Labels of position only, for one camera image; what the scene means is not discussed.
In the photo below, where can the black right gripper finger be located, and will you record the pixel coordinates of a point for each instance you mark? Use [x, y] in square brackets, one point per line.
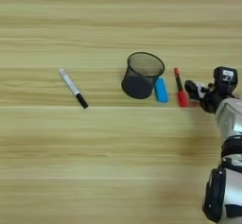
[193, 89]

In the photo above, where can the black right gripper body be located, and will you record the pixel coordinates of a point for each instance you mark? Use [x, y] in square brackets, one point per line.
[211, 101]

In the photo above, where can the red marker pen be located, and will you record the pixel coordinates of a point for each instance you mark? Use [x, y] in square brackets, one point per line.
[182, 97]

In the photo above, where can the blue eraser block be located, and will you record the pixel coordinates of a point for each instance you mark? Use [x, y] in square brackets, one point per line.
[161, 90]

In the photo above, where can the black mesh pen cup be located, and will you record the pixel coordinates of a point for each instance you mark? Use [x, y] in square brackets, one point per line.
[138, 82]

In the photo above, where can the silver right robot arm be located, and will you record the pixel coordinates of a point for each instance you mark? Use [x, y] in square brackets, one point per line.
[228, 146]

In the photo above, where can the silver marker with black cap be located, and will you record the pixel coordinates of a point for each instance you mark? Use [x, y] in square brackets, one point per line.
[72, 86]

